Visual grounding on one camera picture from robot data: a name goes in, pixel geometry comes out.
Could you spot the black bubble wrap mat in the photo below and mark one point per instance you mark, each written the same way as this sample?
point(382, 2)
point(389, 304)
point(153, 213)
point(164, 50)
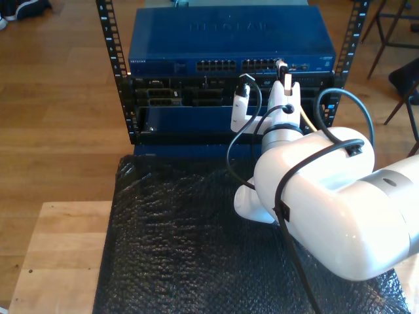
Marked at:
point(180, 261)

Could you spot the blue rack base plate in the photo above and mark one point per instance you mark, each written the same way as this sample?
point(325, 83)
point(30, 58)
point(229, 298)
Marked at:
point(196, 151)

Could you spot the blue network switch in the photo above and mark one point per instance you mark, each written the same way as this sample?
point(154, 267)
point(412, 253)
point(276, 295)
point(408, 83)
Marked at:
point(229, 39)

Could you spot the black rack server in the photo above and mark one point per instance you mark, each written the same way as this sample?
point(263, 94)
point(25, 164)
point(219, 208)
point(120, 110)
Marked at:
point(203, 95)

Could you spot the navy shoe with white sole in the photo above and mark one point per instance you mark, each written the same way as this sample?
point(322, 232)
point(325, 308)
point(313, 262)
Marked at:
point(32, 8)
point(6, 8)

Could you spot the black perforated rack post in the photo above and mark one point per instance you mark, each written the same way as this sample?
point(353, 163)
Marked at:
point(110, 39)
point(355, 26)

